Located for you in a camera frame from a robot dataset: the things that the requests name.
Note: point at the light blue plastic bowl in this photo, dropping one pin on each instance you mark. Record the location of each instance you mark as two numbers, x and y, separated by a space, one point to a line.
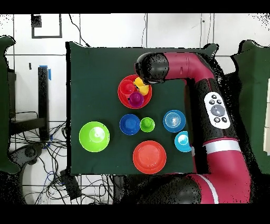
181 142

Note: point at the black power brick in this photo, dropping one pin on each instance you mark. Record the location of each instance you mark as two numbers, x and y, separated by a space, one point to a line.
71 186

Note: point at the orange plastic bowl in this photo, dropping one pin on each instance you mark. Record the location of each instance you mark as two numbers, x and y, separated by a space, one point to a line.
124 101
149 157

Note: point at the blue tape strip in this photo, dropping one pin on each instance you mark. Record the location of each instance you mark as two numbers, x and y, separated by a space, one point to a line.
49 74

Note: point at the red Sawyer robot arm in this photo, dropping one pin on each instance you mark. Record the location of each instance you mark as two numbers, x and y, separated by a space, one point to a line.
223 167

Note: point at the purple plastic cup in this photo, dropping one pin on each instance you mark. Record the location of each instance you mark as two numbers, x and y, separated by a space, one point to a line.
136 99

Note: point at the black metal post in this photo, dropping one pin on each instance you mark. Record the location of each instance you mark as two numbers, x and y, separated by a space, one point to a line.
43 95

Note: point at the orange plastic cup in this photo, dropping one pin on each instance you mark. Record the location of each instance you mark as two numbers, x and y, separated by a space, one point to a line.
126 87

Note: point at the grey pedestal foot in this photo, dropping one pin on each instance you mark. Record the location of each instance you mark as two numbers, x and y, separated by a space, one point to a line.
29 152

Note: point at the blue ribbed plastic bowl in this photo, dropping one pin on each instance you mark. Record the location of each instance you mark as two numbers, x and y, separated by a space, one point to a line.
174 121

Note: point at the black square frame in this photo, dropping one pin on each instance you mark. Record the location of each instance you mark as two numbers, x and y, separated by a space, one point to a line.
46 37

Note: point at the green plastic bowl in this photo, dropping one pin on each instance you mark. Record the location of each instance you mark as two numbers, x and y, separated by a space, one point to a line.
90 139

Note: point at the dark blue plastic bowl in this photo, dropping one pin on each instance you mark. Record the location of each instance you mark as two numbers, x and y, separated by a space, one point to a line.
129 124

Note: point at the yellow plastic cup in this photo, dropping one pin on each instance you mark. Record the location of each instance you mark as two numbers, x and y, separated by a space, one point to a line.
143 88

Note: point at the green plastic cup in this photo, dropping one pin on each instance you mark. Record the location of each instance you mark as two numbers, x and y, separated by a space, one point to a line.
147 125

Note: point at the dark green cloth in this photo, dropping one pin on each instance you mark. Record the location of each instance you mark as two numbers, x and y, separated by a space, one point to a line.
4 105
257 84

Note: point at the dark green tablecloth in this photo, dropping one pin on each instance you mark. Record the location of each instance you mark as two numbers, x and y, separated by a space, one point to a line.
95 69

